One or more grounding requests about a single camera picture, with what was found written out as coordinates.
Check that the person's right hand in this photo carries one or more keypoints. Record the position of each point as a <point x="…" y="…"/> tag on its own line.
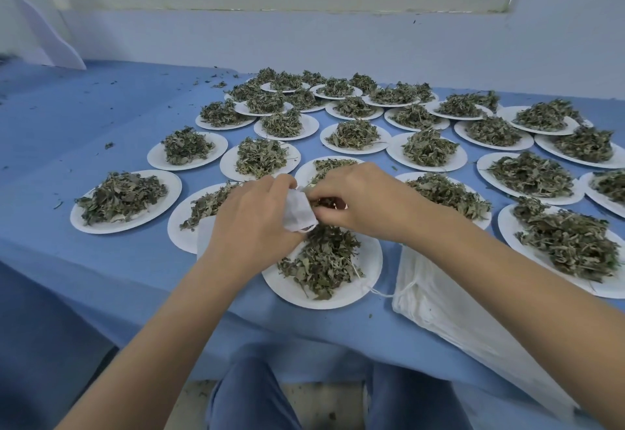
<point x="378" y="203"/>

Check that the person's left hand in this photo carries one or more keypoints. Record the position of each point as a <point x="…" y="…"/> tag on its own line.
<point x="246" y="222"/>

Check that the person's right thumb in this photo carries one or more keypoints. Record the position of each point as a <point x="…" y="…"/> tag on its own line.
<point x="337" y="220"/>

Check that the person's left fingers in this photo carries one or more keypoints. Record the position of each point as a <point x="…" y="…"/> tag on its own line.
<point x="282" y="182"/>

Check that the small white filter pouch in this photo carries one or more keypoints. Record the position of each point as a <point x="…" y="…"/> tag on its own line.
<point x="297" y="210"/>

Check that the person's right forearm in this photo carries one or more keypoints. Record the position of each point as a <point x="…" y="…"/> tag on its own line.
<point x="517" y="317"/>

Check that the person's left forearm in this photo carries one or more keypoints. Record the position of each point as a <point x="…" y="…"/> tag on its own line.
<point x="176" y="337"/>

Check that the spread of white paper plates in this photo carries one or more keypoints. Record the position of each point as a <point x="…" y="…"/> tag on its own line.
<point x="161" y="156"/>

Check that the scattered leaf crumbs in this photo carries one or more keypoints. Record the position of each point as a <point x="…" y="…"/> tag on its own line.
<point x="108" y="145"/>

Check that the person's left leg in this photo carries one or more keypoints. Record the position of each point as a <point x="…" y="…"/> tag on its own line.
<point x="254" y="395"/>

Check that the person's leg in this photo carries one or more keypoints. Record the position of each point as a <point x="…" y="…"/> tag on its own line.
<point x="254" y="395"/>
<point x="417" y="403"/>

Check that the blue table cloth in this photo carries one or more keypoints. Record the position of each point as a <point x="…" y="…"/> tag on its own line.
<point x="97" y="112"/>

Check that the person's right leg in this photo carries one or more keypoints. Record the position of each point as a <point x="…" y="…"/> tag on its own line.
<point x="417" y="403"/>

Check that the white curved card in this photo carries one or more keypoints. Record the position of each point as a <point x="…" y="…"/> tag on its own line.
<point x="51" y="39"/>

